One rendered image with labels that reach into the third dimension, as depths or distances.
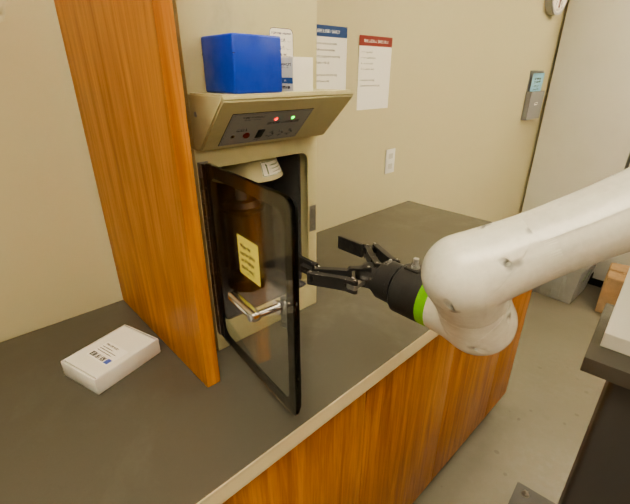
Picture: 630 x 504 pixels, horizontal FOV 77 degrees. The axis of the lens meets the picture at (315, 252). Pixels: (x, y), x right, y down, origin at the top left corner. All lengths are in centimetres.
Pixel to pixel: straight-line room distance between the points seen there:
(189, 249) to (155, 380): 34
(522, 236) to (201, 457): 61
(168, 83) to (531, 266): 56
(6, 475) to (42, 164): 67
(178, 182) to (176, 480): 48
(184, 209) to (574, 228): 56
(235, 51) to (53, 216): 69
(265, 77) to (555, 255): 53
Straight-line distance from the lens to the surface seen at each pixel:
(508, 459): 213
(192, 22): 81
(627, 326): 119
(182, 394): 91
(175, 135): 69
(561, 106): 361
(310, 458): 96
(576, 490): 148
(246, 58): 73
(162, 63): 68
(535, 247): 52
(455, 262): 50
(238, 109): 73
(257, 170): 92
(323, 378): 90
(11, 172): 116
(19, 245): 120
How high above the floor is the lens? 154
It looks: 24 degrees down
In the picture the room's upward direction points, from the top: straight up
